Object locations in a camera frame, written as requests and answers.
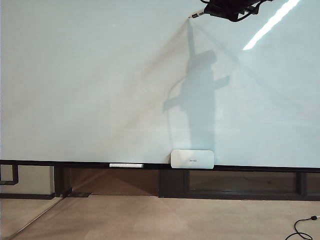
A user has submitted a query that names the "black whiteboard pen tray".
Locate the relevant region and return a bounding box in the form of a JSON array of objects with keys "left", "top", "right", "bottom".
[{"left": 56, "top": 161, "right": 251, "bottom": 173}]

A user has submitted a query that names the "white glass whiteboard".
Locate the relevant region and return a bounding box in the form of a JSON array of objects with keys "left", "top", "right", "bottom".
[{"left": 0, "top": 0, "right": 320, "bottom": 173}]

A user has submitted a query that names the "white marker with black caps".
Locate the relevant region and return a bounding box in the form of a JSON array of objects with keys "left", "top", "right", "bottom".
[{"left": 101, "top": 162, "right": 169, "bottom": 169}]

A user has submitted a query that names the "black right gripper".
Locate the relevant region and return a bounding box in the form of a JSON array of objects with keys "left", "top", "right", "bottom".
[{"left": 203, "top": 0, "right": 253, "bottom": 22}]

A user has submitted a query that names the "black floor cable with plug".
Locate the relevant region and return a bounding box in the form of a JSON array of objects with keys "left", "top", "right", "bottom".
[{"left": 293, "top": 213, "right": 320, "bottom": 240}]

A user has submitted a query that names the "white marker pen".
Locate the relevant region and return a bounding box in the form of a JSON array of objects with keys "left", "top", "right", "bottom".
[{"left": 187, "top": 10, "right": 207, "bottom": 20}]

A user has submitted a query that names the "white rectangular board eraser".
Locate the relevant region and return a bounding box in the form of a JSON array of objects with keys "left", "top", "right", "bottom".
[{"left": 169, "top": 149, "right": 215, "bottom": 170}]

